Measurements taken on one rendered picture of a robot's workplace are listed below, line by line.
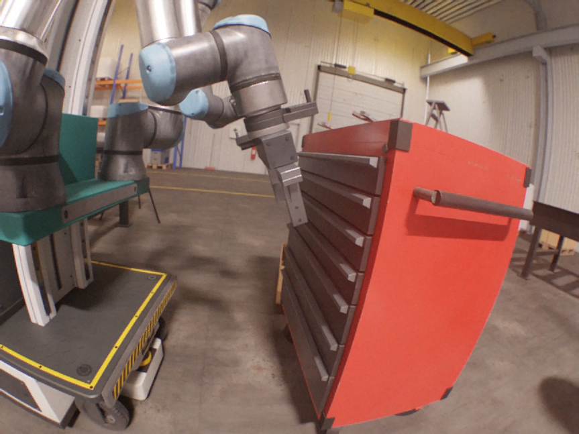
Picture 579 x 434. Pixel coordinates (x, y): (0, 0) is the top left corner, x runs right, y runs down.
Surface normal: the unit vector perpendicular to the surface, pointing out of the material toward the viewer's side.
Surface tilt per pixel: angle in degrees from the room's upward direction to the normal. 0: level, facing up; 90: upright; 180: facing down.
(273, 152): 97
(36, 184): 70
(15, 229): 90
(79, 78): 90
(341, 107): 90
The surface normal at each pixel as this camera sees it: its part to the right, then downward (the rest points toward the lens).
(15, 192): 0.59, -0.09
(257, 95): 0.04, 0.41
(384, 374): 0.18, 0.24
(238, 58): 0.55, 0.65
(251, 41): 0.48, 0.22
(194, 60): 0.54, 0.43
